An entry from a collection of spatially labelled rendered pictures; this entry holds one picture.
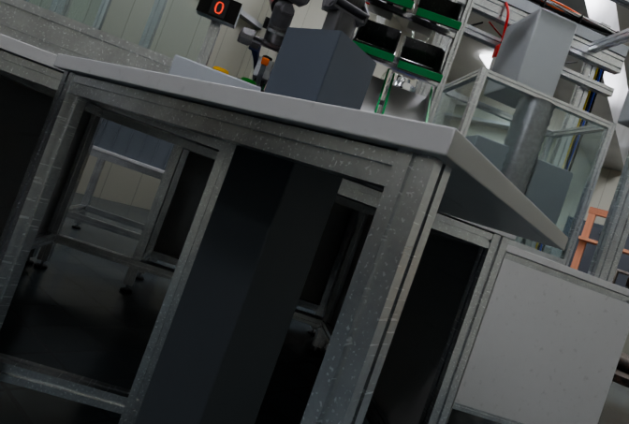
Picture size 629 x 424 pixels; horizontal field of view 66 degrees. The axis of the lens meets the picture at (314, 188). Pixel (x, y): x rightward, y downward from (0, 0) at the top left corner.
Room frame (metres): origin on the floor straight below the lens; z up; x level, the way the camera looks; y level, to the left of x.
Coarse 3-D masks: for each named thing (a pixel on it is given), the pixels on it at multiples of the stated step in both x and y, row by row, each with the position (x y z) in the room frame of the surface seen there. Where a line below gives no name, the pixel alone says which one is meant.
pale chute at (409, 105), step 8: (392, 80) 1.47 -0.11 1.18; (392, 88) 1.52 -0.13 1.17; (400, 88) 1.53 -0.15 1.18; (392, 96) 1.49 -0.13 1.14; (400, 96) 1.50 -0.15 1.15; (408, 96) 1.51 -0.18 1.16; (416, 96) 1.52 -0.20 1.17; (424, 96) 1.53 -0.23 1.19; (384, 104) 1.40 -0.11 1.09; (392, 104) 1.46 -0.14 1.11; (400, 104) 1.47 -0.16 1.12; (408, 104) 1.48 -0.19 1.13; (416, 104) 1.49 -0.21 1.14; (424, 104) 1.50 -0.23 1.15; (384, 112) 1.42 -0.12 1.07; (392, 112) 1.43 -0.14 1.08; (400, 112) 1.43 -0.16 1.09; (408, 112) 1.45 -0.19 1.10; (416, 112) 1.45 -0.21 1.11; (424, 112) 1.45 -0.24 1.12; (416, 120) 1.43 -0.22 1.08; (424, 120) 1.40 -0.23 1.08
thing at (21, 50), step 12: (0, 36) 1.04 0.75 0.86; (0, 48) 1.04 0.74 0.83; (12, 48) 1.04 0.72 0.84; (24, 48) 1.05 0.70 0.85; (36, 48) 1.05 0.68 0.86; (36, 60) 1.05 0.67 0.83; (48, 60) 1.06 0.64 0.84; (168, 132) 2.33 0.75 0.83; (480, 228) 1.25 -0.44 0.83; (492, 228) 1.22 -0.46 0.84
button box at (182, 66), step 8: (176, 56) 1.10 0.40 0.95; (176, 64) 1.10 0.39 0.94; (184, 64) 1.10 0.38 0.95; (192, 64) 1.11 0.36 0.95; (200, 64) 1.11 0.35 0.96; (168, 72) 1.10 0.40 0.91; (176, 72) 1.10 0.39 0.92; (184, 72) 1.11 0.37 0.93; (192, 72) 1.11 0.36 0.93; (200, 72) 1.11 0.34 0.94; (208, 72) 1.11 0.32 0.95; (216, 72) 1.12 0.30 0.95; (208, 80) 1.11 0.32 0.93; (216, 80) 1.12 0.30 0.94; (224, 80) 1.12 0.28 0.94; (232, 80) 1.12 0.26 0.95; (240, 80) 1.12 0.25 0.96; (248, 88) 1.13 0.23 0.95; (256, 88) 1.13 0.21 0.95
